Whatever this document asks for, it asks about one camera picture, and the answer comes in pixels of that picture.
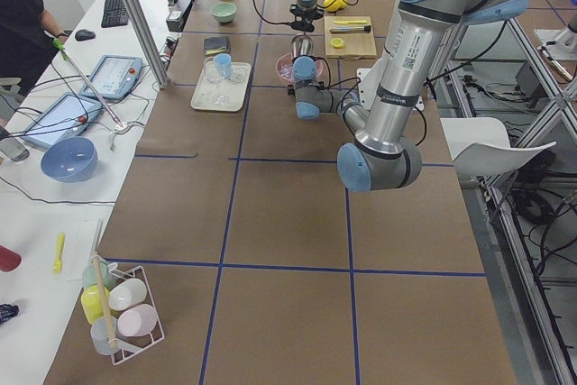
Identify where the steel ice scoop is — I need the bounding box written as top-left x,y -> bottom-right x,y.
290,32 -> 314,59

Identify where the blue cup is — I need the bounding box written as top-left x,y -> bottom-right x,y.
214,53 -> 232,79

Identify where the white cup in rack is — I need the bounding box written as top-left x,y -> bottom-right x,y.
108,278 -> 148,311

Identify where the green cup in rack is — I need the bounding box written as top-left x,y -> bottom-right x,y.
82,261 -> 117,290

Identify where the pink cup in rack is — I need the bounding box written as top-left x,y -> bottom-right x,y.
117,304 -> 158,337

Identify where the yellow cup in rack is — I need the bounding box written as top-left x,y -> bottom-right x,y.
80,285 -> 104,325

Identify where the grey cup in rack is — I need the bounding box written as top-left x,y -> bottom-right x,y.
90,316 -> 119,355

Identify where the red cup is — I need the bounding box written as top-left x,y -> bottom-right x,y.
0,245 -> 22,272

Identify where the pink bowl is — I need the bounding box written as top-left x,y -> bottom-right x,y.
276,53 -> 324,85

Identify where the yellow lemon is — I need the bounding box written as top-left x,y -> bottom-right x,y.
323,0 -> 340,13

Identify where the lemon slice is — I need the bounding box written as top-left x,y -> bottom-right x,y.
331,38 -> 346,49

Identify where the wooden cutting board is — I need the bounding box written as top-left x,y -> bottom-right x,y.
324,15 -> 377,59

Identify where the yellow plastic knife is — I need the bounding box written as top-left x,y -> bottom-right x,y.
333,20 -> 368,25

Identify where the white bear tray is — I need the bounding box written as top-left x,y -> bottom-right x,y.
190,62 -> 252,113

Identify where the steel muddler black cap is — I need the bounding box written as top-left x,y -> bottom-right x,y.
329,25 -> 371,34

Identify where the yellow cloth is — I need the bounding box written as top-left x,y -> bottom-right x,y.
204,47 -> 229,56

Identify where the green bowl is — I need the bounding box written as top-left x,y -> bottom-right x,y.
211,2 -> 237,23

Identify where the clear wine glass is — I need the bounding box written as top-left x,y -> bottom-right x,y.
204,57 -> 224,92

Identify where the grey folded cloth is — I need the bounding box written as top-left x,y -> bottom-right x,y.
203,36 -> 231,53

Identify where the black power box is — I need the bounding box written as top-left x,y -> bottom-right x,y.
166,0 -> 192,32

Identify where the far teach pendant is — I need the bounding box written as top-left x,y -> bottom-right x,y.
89,55 -> 143,101

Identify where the teach pendant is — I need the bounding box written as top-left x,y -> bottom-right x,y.
89,55 -> 143,101
22,93 -> 103,149

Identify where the black keyboard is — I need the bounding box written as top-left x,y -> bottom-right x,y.
101,0 -> 129,28

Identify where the white plastic chair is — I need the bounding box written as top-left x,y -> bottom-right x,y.
441,117 -> 556,176

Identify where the black computer mouse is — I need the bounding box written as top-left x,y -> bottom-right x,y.
74,29 -> 96,41

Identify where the near teach pendant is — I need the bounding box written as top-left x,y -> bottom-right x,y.
22,93 -> 103,149

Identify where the blue bowl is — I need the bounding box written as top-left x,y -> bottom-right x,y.
41,136 -> 98,183

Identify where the person in black shirt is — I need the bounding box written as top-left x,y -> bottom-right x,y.
1,0 -> 69,96

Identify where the yellow plastic spoon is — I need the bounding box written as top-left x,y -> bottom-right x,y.
52,233 -> 66,273

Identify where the folded umbrella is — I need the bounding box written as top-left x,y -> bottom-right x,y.
0,304 -> 20,325

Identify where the aluminium frame post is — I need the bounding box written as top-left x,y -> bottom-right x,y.
123,0 -> 169,89

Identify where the white wire cup rack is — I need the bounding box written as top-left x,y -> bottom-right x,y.
90,255 -> 165,366

